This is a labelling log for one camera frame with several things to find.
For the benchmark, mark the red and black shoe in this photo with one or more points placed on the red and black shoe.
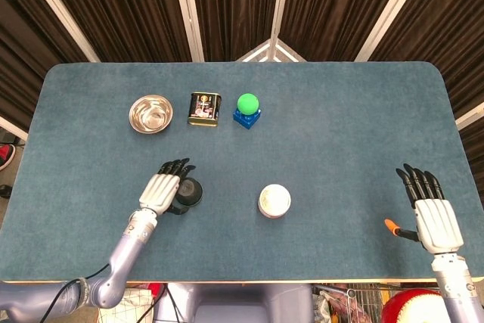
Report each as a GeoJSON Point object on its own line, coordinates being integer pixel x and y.
{"type": "Point", "coordinates": [5, 154]}

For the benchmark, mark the white triangular partition foot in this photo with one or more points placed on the white triangular partition foot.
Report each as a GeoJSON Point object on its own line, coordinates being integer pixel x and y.
{"type": "Point", "coordinates": [272, 52]}

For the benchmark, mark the blue toy building brick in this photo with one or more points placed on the blue toy building brick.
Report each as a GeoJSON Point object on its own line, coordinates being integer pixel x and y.
{"type": "Point", "coordinates": [246, 122]}

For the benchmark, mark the stainless steel bowl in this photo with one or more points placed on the stainless steel bowl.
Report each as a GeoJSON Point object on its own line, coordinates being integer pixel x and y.
{"type": "Point", "coordinates": [151, 113]}

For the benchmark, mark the green ball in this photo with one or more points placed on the green ball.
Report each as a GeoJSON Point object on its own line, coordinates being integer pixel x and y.
{"type": "Point", "coordinates": [247, 103]}

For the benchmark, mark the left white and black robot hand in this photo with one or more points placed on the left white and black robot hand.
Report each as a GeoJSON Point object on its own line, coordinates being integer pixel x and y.
{"type": "Point", "coordinates": [159, 194]}

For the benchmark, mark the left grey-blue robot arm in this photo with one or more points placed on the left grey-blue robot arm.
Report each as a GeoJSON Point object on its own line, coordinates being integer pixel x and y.
{"type": "Point", "coordinates": [125, 255]}

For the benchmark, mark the red and white ball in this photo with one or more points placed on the red and white ball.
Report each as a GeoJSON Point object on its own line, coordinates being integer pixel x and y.
{"type": "Point", "coordinates": [401, 311]}

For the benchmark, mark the dark brown pleated curtain panel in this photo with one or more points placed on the dark brown pleated curtain panel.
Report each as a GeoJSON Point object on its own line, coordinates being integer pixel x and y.
{"type": "Point", "coordinates": [234, 5]}
{"type": "Point", "coordinates": [446, 28]}
{"type": "Point", "coordinates": [19, 35]}
{"type": "Point", "coordinates": [332, 5]}
{"type": "Point", "coordinates": [125, 9]}

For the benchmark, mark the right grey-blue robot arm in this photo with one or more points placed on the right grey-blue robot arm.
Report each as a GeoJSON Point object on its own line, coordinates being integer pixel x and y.
{"type": "Point", "coordinates": [455, 289]}

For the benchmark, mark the black round lid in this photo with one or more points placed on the black round lid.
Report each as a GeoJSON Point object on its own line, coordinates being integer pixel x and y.
{"type": "Point", "coordinates": [200, 191]}

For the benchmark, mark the black faceted dome cup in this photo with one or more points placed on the black faceted dome cup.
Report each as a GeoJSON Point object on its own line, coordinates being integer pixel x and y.
{"type": "Point", "coordinates": [189, 190]}

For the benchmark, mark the grey-blue robot torso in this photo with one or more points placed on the grey-blue robot torso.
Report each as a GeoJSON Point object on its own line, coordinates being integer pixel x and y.
{"type": "Point", "coordinates": [234, 300]}

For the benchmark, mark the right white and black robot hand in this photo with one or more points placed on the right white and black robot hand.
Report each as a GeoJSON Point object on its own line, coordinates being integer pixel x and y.
{"type": "Point", "coordinates": [438, 224]}

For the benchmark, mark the blue table cloth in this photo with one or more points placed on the blue table cloth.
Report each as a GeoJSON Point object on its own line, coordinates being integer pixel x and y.
{"type": "Point", "coordinates": [321, 149]}

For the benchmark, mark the white grid pattern bag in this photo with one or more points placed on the white grid pattern bag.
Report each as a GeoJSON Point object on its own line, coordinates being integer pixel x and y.
{"type": "Point", "coordinates": [132, 309]}

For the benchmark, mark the black and gold tin can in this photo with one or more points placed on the black and gold tin can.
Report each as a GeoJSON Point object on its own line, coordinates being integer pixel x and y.
{"type": "Point", "coordinates": [204, 107]}

